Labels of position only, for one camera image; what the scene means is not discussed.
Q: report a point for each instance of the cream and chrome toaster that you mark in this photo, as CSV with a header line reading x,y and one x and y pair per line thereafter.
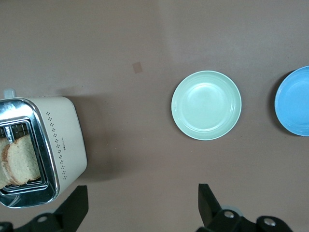
x,y
67,135

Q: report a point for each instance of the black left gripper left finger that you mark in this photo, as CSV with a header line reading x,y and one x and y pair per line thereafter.
x,y
72,212

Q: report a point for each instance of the blue plate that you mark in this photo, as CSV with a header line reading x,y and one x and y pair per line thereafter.
x,y
294,101

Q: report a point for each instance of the small brown tape patch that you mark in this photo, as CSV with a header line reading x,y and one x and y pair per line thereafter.
x,y
137,67

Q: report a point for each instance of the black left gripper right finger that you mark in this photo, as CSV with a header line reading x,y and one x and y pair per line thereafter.
x,y
210,212

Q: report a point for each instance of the white bread slice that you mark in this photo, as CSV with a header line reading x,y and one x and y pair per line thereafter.
x,y
3,174
23,159

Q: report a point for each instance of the pale green plate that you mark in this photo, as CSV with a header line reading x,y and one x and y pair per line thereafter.
x,y
206,105

